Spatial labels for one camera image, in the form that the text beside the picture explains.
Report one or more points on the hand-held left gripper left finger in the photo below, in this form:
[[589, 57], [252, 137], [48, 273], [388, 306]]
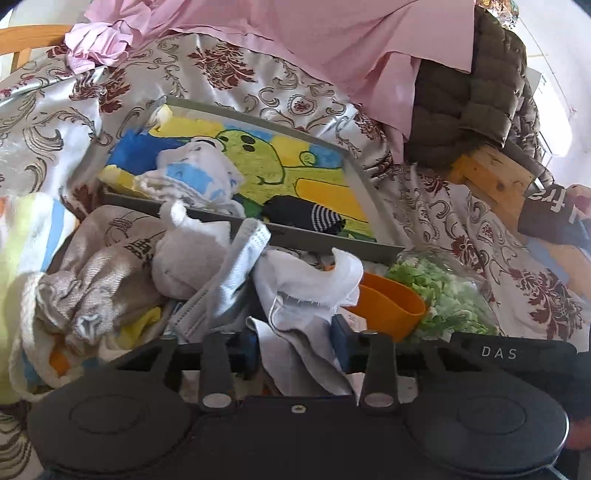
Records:
[[250, 345]]

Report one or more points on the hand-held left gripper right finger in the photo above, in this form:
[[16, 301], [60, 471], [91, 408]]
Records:
[[340, 333]]

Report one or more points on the white gauze cloth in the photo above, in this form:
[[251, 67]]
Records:
[[300, 286]]

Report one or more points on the white grey fluffy cloth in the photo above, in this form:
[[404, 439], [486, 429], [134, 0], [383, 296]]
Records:
[[184, 267]]

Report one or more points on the grey storage tray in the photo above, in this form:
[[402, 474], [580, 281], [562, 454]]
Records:
[[295, 235]]

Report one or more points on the person's right hand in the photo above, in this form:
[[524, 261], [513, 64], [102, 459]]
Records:
[[579, 434]]

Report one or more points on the grey face mask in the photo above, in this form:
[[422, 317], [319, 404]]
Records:
[[231, 272]]

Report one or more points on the bag of green lettuce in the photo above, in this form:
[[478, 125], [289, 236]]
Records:
[[443, 290]]

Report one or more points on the light blue cloth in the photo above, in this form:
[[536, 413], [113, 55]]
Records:
[[554, 258]]

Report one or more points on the white cartoon printed towel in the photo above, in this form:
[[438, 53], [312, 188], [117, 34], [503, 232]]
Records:
[[134, 325]]

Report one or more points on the black striped sock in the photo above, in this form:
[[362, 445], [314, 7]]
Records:
[[295, 210]]

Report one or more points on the black printed cloth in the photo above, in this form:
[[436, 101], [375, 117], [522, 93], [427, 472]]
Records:
[[549, 212]]

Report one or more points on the white blue cloth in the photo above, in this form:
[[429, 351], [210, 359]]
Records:
[[194, 177]]

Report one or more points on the wooden block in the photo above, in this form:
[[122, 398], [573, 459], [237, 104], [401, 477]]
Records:
[[494, 175]]

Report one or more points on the dinosaur printed cloth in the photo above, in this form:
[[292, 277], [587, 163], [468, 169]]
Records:
[[268, 161]]

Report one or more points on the yellow white towel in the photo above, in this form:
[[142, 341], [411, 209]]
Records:
[[27, 240]]

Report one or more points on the olive quilted jacket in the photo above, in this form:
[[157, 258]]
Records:
[[461, 106]]

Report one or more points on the floral printed blanket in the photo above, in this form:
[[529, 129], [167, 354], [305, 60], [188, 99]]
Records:
[[221, 69]]

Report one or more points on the pink cloth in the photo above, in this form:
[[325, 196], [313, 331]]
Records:
[[300, 37]]

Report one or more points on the wooden chair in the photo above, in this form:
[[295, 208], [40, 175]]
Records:
[[27, 34]]

